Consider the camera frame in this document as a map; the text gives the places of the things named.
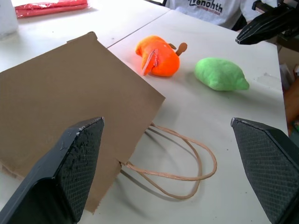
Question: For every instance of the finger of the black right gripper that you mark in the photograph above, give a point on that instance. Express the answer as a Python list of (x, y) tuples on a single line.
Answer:
[(268, 22), (259, 38)]

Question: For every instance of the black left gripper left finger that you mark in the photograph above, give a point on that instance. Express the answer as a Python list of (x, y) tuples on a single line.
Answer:
[(58, 182)]

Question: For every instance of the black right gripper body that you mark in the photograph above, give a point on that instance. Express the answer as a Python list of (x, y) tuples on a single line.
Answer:
[(266, 5)]

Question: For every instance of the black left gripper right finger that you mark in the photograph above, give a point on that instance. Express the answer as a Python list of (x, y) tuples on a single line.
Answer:
[(268, 168)]

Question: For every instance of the green plush toy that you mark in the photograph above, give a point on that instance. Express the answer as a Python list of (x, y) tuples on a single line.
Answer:
[(219, 74)]

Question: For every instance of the person in white t-shirt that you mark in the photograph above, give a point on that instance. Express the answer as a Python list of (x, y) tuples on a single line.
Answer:
[(210, 11)]

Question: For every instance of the orange plush toy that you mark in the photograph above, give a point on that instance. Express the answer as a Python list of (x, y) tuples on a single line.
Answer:
[(163, 63)]

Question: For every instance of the white translucent container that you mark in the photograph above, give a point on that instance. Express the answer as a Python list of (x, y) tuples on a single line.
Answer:
[(7, 18)]

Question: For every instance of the red plastic package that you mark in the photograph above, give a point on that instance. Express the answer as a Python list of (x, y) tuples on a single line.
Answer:
[(51, 7)]

